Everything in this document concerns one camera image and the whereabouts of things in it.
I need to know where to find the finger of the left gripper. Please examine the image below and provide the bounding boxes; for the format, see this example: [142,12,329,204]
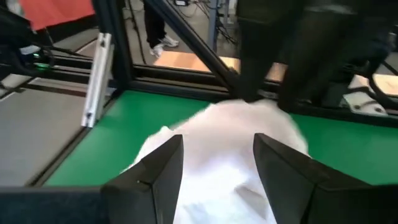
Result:
[278,15,343,112]
[239,15,280,103]

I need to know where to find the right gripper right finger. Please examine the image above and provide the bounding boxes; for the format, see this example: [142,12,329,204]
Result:
[252,133,374,224]

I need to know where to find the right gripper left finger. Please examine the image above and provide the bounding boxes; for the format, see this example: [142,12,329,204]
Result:
[99,134,185,224]

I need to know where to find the white shirt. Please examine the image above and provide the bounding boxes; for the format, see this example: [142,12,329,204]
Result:
[121,98,310,224]

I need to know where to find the green table mat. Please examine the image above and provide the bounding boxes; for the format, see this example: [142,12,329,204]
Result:
[43,90,398,187]

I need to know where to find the person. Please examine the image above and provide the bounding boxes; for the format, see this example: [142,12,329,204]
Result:
[143,0,180,59]

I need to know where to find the orange red panel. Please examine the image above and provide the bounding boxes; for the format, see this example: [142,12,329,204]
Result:
[18,0,96,32]

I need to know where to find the silver metal bracket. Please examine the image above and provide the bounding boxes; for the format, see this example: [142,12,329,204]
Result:
[80,32,113,129]

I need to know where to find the black aluminium table frame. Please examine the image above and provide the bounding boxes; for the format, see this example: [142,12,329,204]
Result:
[29,0,398,187]

